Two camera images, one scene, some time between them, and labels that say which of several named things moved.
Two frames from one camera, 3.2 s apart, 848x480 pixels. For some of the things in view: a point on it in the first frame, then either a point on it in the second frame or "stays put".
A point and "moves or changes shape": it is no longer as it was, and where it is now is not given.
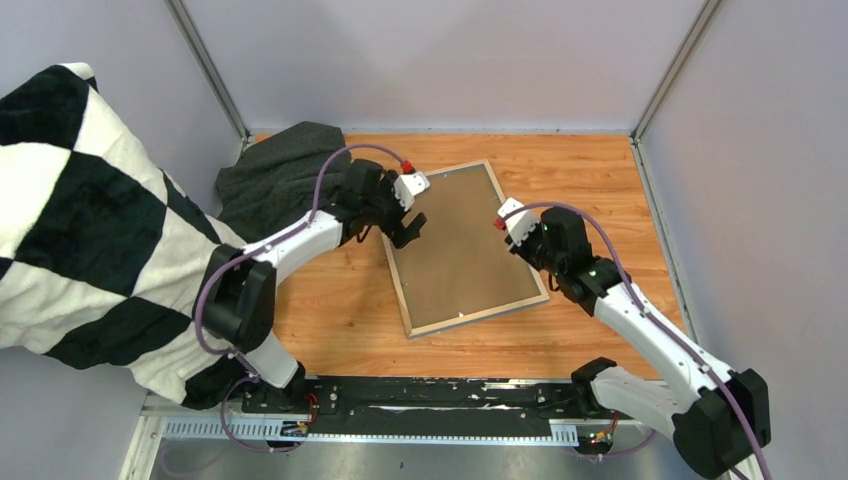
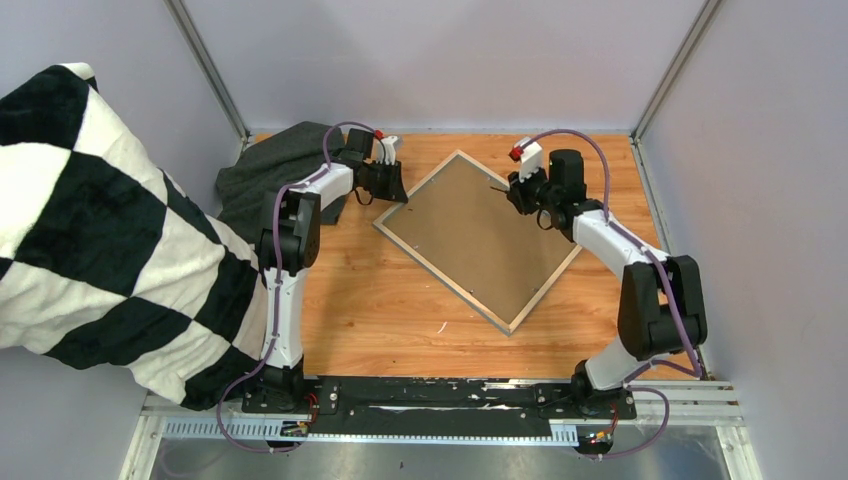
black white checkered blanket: (102, 253) stays put
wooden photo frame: (455, 269) moves or changes shape
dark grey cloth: (267, 190) stays put
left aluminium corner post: (210, 65) stays put
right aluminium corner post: (673, 71) stays put
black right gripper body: (532, 249) -> (533, 192)
